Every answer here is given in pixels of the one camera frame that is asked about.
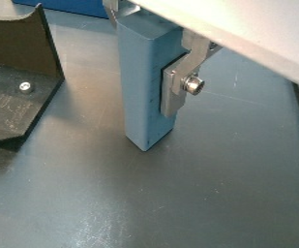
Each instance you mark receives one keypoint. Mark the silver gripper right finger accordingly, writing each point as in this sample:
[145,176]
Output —
[181,80]

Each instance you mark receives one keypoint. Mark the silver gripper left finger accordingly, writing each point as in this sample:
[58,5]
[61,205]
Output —
[111,6]

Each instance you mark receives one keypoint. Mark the blue shape sorter board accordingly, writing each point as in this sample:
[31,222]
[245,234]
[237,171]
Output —
[82,7]

